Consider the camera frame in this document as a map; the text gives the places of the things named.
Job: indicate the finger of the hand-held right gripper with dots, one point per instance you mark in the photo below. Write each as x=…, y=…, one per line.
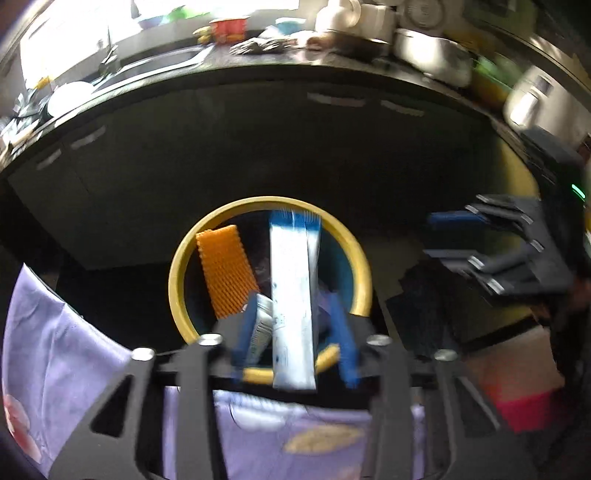
x=461, y=263
x=452, y=218

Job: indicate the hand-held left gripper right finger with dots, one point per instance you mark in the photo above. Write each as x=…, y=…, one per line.
x=345, y=337

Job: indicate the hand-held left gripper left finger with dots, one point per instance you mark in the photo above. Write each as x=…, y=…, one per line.
x=242, y=337

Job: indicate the long white blue-ended packet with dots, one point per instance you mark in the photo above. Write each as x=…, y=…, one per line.
x=293, y=300

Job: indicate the orange foam mesh sleeve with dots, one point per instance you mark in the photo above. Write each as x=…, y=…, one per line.
x=226, y=272

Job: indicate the yellow-rimmed trash bin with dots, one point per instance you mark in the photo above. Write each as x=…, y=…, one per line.
x=176, y=286

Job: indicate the white kitchen appliance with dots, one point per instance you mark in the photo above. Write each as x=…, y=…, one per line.
x=540, y=101

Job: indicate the red plastic stool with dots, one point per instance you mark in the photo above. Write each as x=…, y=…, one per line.
x=526, y=410

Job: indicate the white cooking pot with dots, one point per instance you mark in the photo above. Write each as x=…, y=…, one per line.
x=434, y=57

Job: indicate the dark lower cabinet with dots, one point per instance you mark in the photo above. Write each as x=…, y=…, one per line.
x=231, y=157

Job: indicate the purple floral tablecloth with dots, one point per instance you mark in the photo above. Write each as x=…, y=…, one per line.
x=60, y=346

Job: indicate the brown bowl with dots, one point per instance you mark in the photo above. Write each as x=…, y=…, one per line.
x=346, y=46

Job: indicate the black kitchen countertop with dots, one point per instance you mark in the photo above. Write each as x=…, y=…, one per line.
x=286, y=64

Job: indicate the white jug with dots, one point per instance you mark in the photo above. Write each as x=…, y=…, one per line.
x=337, y=16

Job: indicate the blue sponge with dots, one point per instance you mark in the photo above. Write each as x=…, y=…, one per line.
x=295, y=26

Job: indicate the patterned rag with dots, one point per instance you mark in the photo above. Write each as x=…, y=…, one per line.
x=258, y=45

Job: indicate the steel sink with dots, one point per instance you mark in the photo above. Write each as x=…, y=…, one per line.
x=157, y=62

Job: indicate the red cup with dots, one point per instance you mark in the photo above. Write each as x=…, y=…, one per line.
x=228, y=30

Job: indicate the white plate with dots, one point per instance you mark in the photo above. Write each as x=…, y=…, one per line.
x=69, y=99

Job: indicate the soap dispenser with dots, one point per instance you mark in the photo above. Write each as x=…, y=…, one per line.
x=202, y=36

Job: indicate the steel kitchen faucet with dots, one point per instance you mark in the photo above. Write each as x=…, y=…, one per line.
x=110, y=57

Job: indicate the purple bowl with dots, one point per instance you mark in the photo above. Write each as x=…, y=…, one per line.
x=150, y=21

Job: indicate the green bowl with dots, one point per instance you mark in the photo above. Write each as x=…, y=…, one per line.
x=178, y=14

